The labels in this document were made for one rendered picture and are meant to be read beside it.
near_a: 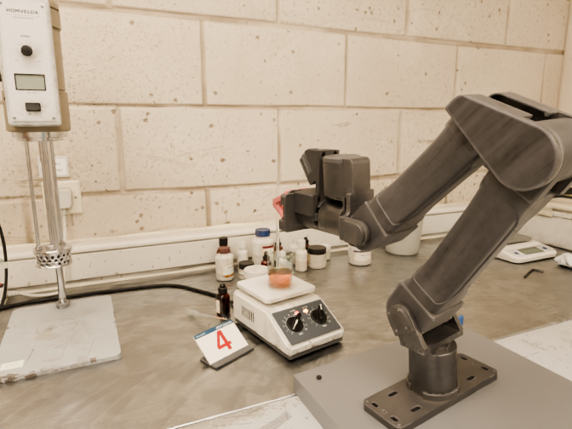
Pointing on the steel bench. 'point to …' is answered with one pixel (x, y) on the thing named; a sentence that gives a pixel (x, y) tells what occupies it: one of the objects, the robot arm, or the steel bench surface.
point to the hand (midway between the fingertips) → (277, 203)
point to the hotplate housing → (257, 314)
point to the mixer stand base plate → (59, 338)
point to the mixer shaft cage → (55, 250)
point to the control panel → (311, 329)
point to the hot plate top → (255, 287)
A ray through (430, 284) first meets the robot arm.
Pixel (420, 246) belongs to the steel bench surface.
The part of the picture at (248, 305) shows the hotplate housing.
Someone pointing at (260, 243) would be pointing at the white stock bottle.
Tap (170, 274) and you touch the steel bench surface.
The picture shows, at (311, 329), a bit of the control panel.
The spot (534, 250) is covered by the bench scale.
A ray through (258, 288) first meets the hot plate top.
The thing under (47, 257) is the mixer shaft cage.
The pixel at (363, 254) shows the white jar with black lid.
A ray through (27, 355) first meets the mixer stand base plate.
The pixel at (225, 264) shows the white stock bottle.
